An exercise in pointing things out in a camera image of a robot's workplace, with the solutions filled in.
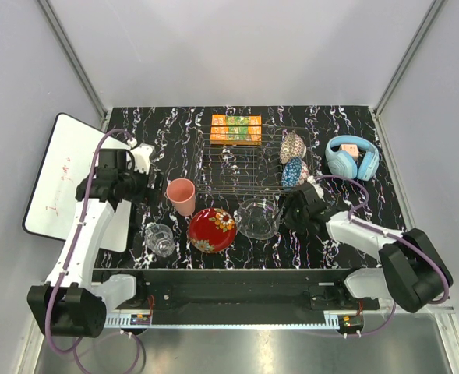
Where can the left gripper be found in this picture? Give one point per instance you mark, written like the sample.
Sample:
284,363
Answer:
149,195

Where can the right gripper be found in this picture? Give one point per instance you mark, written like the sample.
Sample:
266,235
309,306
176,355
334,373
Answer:
289,206

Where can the blue triangle pattern bowl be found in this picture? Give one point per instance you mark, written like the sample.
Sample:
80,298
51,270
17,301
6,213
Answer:
295,173

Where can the clear glass bowl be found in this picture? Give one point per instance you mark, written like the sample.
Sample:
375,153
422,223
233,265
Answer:
258,218

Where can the beige patterned bowl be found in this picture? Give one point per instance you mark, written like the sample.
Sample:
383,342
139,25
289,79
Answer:
292,146

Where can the red floral plate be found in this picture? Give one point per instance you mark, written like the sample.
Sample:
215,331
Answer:
212,230

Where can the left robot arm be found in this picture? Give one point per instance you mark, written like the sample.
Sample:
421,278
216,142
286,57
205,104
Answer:
67,304

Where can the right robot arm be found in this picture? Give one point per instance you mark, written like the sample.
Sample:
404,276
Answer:
412,273

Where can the pink plastic cup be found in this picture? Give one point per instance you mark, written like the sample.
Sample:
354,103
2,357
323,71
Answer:
182,194

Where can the clear glass cup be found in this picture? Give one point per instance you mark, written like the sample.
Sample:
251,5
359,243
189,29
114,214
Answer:
159,239

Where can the light blue headphones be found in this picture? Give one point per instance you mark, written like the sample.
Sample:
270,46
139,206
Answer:
340,162

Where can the pink cube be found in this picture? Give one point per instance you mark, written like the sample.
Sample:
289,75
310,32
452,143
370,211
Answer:
351,149

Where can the white board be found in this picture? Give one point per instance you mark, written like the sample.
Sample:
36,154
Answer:
66,162

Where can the orange patterned box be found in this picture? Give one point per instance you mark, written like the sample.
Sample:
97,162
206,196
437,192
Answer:
226,130

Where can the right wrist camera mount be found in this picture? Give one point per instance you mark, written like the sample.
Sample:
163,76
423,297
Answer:
314,183

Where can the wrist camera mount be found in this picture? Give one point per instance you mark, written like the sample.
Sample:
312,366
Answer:
141,155
314,183

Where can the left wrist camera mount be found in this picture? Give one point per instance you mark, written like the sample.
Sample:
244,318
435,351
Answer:
141,155

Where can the wire dish rack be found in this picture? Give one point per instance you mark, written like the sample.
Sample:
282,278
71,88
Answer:
242,170

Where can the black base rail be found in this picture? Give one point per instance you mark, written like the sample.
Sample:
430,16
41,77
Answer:
242,298

